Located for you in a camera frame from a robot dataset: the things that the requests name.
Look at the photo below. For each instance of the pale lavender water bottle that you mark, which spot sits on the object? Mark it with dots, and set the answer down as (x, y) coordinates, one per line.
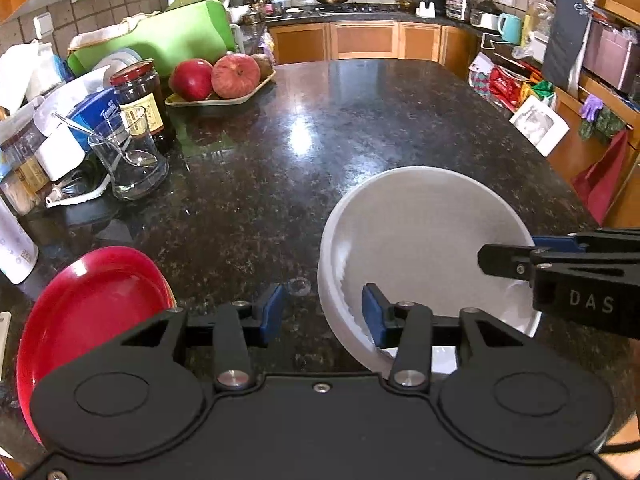
(15, 250)

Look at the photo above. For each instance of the white holder rack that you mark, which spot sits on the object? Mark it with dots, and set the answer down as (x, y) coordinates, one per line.
(427, 10)

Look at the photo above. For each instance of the gas stove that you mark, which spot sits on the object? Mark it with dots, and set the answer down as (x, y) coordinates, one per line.
(357, 8)

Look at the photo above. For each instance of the white box with window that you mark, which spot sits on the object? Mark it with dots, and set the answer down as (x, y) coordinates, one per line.
(537, 125)

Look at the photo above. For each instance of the white small cooker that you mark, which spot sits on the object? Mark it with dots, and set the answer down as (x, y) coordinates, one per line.
(485, 16)

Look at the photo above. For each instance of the pink storage box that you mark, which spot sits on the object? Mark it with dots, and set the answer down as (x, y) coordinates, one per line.
(610, 57)

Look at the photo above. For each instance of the dark apron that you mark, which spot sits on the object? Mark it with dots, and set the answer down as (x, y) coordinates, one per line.
(567, 35)

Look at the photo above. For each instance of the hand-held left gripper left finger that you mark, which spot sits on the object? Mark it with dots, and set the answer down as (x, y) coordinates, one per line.
(270, 310)

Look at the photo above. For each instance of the deep red apple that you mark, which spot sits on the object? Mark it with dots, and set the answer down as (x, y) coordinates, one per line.
(190, 80)

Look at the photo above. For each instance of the wooden base cabinets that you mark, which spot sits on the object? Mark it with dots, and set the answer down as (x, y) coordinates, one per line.
(365, 40)

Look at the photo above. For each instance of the white rectangular block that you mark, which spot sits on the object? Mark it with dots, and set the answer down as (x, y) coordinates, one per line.
(60, 152)

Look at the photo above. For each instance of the white plastic tray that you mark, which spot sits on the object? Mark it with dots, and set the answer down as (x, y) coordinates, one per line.
(75, 199)

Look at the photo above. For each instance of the metal spoon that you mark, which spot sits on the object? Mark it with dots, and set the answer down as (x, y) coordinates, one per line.
(140, 158)

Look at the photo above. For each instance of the clear drinking glass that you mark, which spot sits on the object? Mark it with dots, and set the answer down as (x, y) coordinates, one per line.
(135, 185)

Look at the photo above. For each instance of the red plastic plate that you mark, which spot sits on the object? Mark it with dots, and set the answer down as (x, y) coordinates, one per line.
(90, 310)

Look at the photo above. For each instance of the white patterned bag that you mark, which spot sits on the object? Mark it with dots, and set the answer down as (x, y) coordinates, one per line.
(481, 75)

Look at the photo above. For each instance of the green cutting board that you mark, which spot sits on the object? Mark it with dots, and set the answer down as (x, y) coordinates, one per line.
(185, 35)

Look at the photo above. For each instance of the red snack bag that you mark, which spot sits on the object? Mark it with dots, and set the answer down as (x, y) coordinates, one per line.
(505, 87)

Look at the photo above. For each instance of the white ribbed bowl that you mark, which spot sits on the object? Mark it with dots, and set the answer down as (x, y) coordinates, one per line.
(425, 220)

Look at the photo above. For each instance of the dark sauce jar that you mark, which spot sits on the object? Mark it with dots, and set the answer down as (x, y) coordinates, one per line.
(140, 95)

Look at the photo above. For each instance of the white cloth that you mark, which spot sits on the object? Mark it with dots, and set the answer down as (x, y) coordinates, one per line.
(95, 39)

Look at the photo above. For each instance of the teal mug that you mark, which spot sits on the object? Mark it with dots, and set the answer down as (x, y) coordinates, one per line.
(509, 29)

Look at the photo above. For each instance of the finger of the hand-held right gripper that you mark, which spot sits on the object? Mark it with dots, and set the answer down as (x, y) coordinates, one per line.
(555, 244)
(500, 260)

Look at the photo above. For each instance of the clear plastic jug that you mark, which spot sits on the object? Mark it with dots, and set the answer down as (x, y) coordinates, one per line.
(537, 25)

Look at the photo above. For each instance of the clear jar with yellow label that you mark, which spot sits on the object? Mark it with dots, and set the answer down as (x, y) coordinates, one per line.
(25, 175)

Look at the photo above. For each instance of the brown glass pot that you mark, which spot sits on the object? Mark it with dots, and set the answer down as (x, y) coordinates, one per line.
(405, 3)

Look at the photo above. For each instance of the silver countertop appliance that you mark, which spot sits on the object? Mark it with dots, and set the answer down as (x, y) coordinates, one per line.
(458, 7)

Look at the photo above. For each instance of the brown fruit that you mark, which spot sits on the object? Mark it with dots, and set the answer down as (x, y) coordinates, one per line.
(263, 65)

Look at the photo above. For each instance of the purple glove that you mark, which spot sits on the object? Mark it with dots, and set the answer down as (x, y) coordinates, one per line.
(592, 107)

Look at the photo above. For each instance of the blue tissue pack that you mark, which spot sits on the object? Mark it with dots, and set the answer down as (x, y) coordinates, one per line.
(100, 110)

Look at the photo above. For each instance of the green snack bag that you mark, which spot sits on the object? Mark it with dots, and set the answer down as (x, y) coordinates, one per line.
(542, 89)

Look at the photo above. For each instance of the pink red apple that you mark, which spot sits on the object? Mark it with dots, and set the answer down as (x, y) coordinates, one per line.
(235, 75)

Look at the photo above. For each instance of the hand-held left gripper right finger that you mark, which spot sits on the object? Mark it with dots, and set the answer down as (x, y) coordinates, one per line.
(375, 315)

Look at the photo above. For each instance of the green patterned cloth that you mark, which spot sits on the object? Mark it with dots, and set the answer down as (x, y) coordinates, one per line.
(605, 125)

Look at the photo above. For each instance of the pale fruit tray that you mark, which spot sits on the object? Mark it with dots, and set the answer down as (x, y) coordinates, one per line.
(225, 101)

